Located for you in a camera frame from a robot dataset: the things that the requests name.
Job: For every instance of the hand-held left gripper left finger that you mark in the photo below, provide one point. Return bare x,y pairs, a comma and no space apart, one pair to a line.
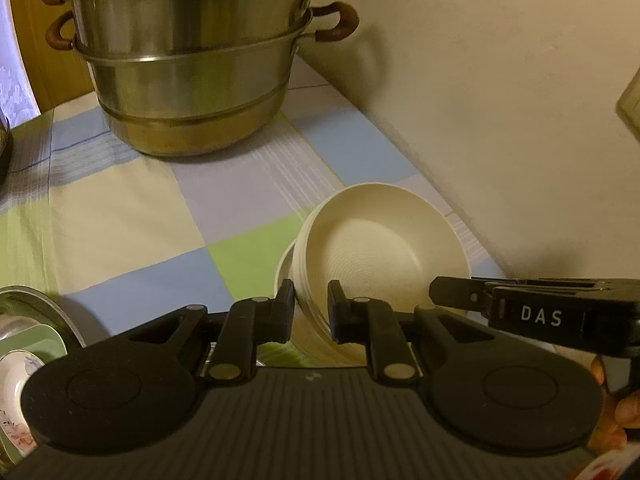
287,312

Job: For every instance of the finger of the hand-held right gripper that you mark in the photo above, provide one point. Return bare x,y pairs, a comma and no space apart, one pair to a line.
452,295

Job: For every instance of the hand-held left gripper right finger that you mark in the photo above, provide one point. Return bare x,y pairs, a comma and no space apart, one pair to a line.
336,312

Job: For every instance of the white ceramic bowl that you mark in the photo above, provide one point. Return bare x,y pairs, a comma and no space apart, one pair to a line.
281,272

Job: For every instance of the cream plastic bowl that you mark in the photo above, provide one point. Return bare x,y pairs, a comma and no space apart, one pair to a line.
380,240

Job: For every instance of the large stainless steel basin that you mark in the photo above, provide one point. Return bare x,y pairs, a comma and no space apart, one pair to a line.
50,305

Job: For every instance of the green square plate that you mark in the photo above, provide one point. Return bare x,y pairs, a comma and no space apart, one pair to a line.
45,340

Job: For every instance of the small floral dish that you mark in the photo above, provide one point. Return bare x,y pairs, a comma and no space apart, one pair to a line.
12,390

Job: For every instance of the person's right hand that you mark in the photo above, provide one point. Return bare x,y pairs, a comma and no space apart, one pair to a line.
625,410

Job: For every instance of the red printed packaging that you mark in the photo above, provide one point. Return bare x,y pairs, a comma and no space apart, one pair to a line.
615,467

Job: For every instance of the plaid tablecloth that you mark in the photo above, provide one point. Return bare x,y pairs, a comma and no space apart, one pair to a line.
150,210

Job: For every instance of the stainless steel steamer pot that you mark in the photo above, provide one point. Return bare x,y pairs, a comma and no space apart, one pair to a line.
190,85

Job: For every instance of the stainless steel kettle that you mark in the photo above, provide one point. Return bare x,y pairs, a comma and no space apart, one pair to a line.
4,155

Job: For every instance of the purple curtain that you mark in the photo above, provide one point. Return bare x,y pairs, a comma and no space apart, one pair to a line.
15,70

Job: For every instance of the wooden door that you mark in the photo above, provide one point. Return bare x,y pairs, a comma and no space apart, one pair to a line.
35,45

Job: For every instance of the wall switch plate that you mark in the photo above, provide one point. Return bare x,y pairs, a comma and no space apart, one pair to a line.
631,110

